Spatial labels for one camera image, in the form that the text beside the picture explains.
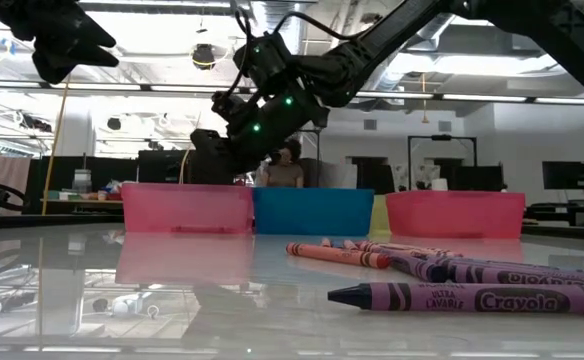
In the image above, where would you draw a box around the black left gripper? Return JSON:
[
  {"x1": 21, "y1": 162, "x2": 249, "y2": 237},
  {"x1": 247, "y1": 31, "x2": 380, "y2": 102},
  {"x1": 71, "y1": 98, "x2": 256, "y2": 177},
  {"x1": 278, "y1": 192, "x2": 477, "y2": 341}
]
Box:
[{"x1": 0, "y1": 0, "x2": 121, "y2": 85}]

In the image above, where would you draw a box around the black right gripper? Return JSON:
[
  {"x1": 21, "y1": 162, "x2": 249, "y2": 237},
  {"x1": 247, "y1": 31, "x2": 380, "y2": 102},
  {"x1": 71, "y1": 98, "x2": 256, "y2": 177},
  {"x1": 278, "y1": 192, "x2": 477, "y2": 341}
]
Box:
[{"x1": 190, "y1": 82, "x2": 331, "y2": 185}]

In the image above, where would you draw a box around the purple crayon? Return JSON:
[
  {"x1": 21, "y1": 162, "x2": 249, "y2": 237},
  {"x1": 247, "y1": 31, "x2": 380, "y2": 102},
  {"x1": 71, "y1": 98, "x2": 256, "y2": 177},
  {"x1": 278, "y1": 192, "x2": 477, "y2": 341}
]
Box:
[
  {"x1": 436, "y1": 255, "x2": 584, "y2": 276},
  {"x1": 390, "y1": 252, "x2": 449, "y2": 284},
  {"x1": 446, "y1": 262, "x2": 584, "y2": 289},
  {"x1": 327, "y1": 282, "x2": 584, "y2": 317}
]

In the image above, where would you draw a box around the large pink plastic bin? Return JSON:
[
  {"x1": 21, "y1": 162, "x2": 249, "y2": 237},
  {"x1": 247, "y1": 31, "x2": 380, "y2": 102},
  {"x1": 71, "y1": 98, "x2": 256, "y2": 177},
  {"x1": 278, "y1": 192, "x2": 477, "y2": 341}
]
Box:
[{"x1": 120, "y1": 182, "x2": 255, "y2": 235}]

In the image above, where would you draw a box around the blue plastic bin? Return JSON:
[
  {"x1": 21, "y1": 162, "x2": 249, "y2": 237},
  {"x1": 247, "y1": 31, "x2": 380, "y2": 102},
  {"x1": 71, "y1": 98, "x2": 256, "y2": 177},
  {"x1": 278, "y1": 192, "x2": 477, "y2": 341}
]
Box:
[{"x1": 251, "y1": 187, "x2": 376, "y2": 237}]

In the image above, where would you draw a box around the black partition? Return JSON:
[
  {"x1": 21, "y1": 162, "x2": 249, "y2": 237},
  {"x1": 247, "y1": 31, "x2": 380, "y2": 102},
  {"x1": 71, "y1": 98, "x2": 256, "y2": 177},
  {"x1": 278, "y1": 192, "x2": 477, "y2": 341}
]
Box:
[{"x1": 24, "y1": 149, "x2": 208, "y2": 216}]

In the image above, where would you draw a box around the clear plastic container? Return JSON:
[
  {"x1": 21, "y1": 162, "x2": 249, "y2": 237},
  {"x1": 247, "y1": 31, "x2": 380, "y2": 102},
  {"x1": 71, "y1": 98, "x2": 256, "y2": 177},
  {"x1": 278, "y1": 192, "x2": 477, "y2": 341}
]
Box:
[{"x1": 72, "y1": 168, "x2": 94, "y2": 194}]

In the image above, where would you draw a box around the pale pink curtain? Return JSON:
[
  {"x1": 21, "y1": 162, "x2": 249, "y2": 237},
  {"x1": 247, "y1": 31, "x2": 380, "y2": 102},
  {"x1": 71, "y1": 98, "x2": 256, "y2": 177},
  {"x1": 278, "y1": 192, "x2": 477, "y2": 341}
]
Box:
[{"x1": 0, "y1": 151, "x2": 33, "y2": 216}]

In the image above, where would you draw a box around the wooden side table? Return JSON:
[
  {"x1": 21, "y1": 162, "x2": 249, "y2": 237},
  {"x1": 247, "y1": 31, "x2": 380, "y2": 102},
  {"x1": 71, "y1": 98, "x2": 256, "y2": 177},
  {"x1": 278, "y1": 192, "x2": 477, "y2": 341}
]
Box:
[{"x1": 40, "y1": 197, "x2": 123, "y2": 207}]

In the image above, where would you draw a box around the small yellow plastic bin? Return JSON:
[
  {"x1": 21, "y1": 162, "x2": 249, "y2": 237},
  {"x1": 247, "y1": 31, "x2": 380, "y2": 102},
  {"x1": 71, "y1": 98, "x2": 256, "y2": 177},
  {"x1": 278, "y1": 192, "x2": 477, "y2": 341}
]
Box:
[{"x1": 369, "y1": 194, "x2": 391, "y2": 237}]

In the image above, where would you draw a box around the long ceiling light bar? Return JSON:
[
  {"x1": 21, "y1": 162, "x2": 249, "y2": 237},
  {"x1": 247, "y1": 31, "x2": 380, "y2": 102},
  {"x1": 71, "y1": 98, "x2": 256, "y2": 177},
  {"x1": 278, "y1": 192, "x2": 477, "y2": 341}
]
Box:
[{"x1": 0, "y1": 79, "x2": 584, "y2": 107}]

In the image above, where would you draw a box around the small red plastic bin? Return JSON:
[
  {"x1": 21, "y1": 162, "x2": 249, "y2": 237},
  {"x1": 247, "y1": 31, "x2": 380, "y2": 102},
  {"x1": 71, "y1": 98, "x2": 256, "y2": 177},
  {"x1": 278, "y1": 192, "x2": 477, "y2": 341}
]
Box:
[{"x1": 385, "y1": 190, "x2": 527, "y2": 240}]

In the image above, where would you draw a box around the black monitor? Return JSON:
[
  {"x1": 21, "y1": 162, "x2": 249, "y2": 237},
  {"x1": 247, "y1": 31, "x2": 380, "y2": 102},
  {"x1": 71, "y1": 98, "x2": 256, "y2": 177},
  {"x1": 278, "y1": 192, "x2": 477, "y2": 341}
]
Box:
[{"x1": 541, "y1": 160, "x2": 584, "y2": 192}]

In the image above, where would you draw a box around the black monitor stand desk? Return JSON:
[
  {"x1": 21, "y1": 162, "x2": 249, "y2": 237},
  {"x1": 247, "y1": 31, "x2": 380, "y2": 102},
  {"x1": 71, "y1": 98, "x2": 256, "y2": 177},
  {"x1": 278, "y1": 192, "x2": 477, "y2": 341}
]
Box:
[{"x1": 524, "y1": 169, "x2": 584, "y2": 230}]

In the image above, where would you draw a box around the black frame rig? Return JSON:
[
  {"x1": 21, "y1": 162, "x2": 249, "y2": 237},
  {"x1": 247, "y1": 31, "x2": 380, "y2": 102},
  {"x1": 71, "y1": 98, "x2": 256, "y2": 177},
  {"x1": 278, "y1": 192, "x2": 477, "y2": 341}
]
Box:
[
  {"x1": 299, "y1": 127, "x2": 322, "y2": 187},
  {"x1": 407, "y1": 133, "x2": 479, "y2": 192}
]

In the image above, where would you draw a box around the silver ventilation duct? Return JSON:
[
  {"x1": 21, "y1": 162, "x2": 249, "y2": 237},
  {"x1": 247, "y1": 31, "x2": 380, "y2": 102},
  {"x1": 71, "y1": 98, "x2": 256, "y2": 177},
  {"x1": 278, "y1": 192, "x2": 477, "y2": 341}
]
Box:
[
  {"x1": 366, "y1": 14, "x2": 456, "y2": 101},
  {"x1": 251, "y1": 0, "x2": 308, "y2": 161}
]

